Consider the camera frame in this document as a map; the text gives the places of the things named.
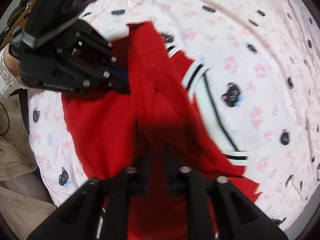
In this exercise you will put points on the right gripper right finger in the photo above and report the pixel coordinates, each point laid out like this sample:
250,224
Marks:
215,207

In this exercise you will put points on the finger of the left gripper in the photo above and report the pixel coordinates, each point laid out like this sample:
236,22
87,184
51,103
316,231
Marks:
119,73
120,86

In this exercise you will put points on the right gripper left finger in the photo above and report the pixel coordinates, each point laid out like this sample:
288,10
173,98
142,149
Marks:
100,208

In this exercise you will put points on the red and white jersey shirt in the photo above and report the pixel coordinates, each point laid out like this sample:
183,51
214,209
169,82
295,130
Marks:
109,130

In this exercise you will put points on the person's left forearm sleeve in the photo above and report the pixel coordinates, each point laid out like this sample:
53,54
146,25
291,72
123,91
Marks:
9,83

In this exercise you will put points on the person's left hand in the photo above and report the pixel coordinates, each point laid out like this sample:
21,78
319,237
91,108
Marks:
11,63

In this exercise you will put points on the pink cat-print bed quilt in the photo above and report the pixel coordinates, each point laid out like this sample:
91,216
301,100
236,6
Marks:
255,80

